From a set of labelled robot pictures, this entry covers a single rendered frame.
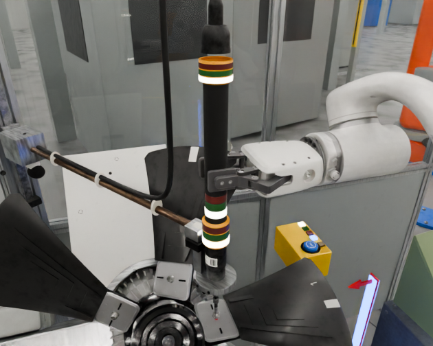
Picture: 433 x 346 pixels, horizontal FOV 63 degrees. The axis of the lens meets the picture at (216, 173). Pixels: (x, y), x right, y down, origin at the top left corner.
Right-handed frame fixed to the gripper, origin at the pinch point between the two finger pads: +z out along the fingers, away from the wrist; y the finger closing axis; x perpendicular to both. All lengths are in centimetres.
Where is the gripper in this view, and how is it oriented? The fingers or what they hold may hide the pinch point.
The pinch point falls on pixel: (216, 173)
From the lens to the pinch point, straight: 51.4
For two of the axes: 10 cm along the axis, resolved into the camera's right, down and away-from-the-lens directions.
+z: -9.5, 1.3, -2.7
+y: -3.0, -4.3, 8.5
